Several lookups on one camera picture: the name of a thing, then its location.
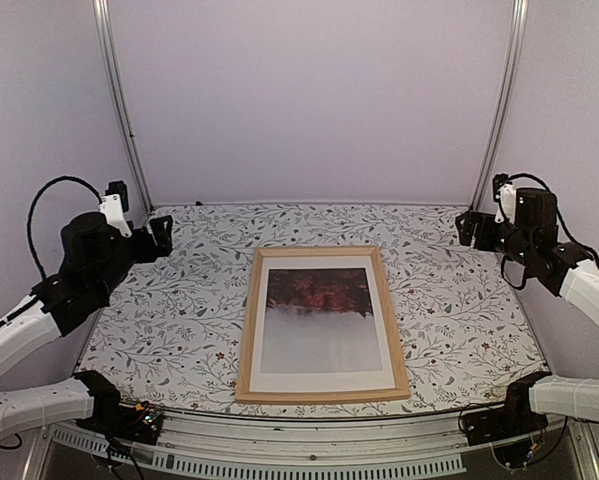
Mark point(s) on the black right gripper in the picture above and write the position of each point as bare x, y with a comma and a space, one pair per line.
466, 233

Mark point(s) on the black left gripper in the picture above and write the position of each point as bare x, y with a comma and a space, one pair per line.
163, 239

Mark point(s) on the photo with white border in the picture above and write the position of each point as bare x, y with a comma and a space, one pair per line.
319, 321

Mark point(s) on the light wooden picture frame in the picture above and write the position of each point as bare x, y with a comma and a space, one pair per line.
324, 395

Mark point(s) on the white photo mat board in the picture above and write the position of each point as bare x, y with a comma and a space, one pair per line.
324, 382

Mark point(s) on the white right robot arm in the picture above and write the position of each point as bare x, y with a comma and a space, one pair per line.
568, 328

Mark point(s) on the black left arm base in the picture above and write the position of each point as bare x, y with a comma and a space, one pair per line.
141, 423

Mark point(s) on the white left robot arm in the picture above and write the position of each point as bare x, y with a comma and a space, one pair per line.
51, 311

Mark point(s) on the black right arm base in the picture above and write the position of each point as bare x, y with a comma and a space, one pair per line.
500, 423

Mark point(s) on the floral patterned table cover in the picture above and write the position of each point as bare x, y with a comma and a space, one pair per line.
172, 332

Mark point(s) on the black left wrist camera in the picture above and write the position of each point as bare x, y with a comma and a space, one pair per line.
114, 205

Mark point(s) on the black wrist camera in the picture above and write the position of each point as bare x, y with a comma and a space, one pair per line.
504, 194
114, 205

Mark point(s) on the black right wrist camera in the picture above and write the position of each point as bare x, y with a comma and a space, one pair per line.
504, 194

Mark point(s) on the right aluminium corner post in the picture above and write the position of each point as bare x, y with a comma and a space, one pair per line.
513, 54

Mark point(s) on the aluminium corner post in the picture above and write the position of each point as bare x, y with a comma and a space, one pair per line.
513, 54
106, 41

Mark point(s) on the left aluminium corner post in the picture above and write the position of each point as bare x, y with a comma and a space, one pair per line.
106, 41

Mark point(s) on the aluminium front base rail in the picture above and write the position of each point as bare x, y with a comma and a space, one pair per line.
206, 434

